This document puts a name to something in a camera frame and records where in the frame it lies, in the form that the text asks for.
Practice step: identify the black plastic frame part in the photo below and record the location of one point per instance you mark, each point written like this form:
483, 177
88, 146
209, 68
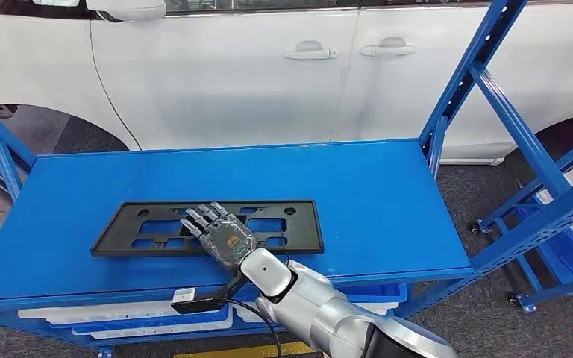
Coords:
118, 237

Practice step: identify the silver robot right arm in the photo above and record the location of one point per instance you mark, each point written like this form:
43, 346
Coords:
316, 306

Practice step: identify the blue metal shelf rack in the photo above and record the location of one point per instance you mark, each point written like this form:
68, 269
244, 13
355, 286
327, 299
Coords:
217, 173

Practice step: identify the white car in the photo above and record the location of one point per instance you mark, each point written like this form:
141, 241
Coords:
217, 74

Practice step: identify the yellow floor tape square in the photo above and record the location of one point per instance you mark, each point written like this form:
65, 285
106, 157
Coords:
247, 352

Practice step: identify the white car side mirror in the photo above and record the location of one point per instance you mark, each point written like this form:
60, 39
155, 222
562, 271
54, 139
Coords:
128, 9

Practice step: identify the blue wheeled rack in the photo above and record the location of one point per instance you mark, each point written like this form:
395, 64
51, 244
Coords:
570, 259

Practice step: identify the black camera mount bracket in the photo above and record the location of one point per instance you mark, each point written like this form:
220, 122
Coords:
229, 289

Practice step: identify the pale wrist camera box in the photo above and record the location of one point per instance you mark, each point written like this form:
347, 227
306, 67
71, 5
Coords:
183, 295

